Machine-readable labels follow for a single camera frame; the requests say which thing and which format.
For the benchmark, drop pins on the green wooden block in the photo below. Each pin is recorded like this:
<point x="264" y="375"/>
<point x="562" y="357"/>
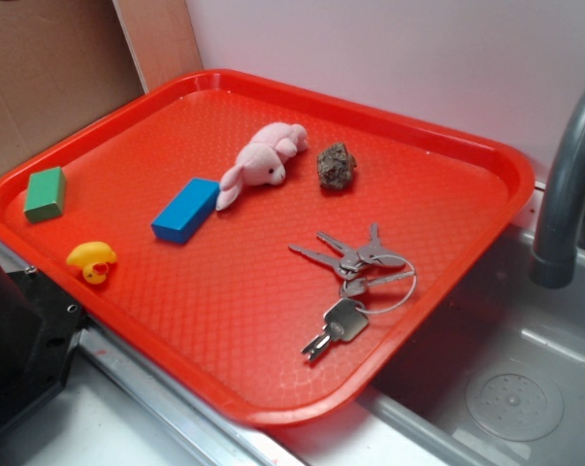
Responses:
<point x="45" y="195"/>

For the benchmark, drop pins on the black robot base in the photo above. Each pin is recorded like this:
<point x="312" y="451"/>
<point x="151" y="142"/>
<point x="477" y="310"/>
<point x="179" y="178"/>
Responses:
<point x="39" y="325"/>

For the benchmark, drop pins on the blue wooden block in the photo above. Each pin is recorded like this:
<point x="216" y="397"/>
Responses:
<point x="185" y="214"/>

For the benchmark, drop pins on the red plastic tray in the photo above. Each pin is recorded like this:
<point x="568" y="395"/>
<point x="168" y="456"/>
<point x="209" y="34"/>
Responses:
<point x="228" y="313"/>

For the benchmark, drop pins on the pink plush bunny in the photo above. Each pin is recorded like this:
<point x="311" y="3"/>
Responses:
<point x="262" y="160"/>

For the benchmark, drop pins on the brown rock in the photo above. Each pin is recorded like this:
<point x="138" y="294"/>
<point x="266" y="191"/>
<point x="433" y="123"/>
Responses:
<point x="335" y="167"/>

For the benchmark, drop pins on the silver key bunch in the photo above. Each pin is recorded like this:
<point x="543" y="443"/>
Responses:
<point x="359" y="269"/>

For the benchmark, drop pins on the yellow rubber duck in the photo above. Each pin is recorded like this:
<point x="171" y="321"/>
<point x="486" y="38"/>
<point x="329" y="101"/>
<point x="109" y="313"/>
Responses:
<point x="93" y="259"/>

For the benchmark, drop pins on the grey faucet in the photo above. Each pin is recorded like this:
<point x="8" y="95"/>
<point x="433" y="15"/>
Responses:
<point x="560" y="228"/>

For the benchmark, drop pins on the grey toy sink basin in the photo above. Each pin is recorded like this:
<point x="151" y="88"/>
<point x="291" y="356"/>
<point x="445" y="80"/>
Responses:
<point x="495" y="376"/>

